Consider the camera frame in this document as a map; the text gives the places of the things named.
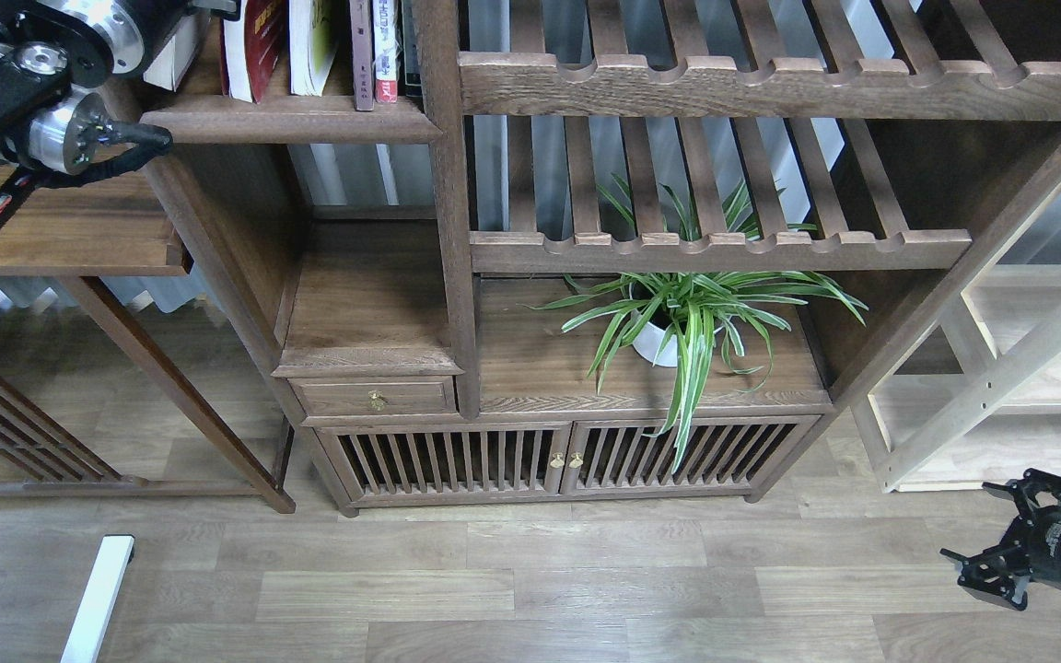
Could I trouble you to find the pale pink book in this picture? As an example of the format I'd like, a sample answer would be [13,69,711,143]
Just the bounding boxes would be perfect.
[142,11,211,91]

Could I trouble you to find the right slatted cabinet door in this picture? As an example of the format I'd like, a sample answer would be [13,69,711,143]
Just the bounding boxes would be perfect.
[560,415,818,499]

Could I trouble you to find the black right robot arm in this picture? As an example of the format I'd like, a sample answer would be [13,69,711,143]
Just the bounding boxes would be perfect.
[940,469,1061,611]

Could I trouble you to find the dark wooden bookshelf cabinet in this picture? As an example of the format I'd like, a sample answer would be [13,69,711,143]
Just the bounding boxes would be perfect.
[102,1,1061,516]

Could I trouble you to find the dark upright book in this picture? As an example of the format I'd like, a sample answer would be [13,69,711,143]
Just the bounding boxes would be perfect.
[399,0,424,99]

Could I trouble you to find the red cover book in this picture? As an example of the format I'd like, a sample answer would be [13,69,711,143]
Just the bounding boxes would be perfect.
[220,1,289,102]

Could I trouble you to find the white and yellow book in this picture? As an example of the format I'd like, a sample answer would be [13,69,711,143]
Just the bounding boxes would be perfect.
[289,0,340,95]

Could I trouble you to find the green spider plant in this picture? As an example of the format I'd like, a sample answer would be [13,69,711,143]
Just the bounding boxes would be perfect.
[531,173,870,474]

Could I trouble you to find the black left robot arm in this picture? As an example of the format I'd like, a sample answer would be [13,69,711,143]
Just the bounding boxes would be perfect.
[0,1,241,230]

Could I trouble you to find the red white upright book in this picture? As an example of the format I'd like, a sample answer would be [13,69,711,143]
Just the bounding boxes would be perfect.
[372,0,400,104]

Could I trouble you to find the maroon upright book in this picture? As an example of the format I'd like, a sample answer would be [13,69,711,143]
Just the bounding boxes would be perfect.
[348,0,375,112]

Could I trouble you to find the white metal leg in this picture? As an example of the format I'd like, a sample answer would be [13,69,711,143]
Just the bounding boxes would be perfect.
[60,534,135,662]

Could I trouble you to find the white plant pot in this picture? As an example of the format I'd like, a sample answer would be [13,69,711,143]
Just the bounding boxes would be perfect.
[628,283,726,370]

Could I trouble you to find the small wooden drawer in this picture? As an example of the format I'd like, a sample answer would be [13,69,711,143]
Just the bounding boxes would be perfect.
[289,376,456,418]

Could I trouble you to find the dark wooden side table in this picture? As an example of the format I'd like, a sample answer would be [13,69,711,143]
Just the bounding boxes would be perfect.
[0,173,296,513]

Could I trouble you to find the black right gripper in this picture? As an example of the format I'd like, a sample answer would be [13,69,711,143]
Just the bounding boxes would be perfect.
[939,469,1061,611]

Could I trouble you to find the light wooden shelf unit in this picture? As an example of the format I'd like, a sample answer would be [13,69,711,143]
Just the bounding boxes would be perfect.
[852,184,1061,492]

